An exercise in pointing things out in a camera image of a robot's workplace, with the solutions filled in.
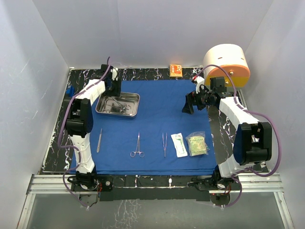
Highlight metal instrument tray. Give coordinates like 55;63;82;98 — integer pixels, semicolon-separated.
96;92;140;119

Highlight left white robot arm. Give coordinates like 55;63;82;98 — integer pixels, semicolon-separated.
64;64;122;190

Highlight pink cylindrical tissue phantom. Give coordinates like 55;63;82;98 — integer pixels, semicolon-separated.
203;44;250;87

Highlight aluminium frame extrusion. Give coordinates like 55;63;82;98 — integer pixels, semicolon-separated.
18;173;294;229

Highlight steel scalpel handle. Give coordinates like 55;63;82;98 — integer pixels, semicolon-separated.
96;128;102;153

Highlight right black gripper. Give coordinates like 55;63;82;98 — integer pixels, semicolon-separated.
182;85;214;115

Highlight small blue plastic clip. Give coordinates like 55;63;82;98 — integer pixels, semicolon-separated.
65;85;74;97

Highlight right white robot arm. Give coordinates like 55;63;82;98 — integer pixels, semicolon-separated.
182;76;272;189

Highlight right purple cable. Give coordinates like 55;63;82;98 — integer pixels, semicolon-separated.
193;64;282;208

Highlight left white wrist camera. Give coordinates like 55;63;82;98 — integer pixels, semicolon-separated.
112;67;118;81

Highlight small orange circuit board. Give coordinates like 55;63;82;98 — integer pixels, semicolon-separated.
169;64;183;78

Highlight green suture packet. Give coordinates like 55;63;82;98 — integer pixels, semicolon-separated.
185;131;209;156

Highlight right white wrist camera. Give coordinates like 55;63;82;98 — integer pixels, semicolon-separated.
192;75;204;94

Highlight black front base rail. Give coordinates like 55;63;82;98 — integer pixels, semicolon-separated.
95;174;242;202

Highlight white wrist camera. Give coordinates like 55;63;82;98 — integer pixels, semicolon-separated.
192;75;204;94
112;67;118;81

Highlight white packet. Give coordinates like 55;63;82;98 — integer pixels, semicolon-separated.
171;133;188;158

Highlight blue surgical drape cloth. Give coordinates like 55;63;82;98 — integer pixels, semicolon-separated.
71;79;216;176

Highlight steel forceps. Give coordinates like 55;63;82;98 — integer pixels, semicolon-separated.
162;133;167;158

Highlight steel ring-handle scissors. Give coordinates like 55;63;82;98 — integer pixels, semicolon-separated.
130;133;144;158

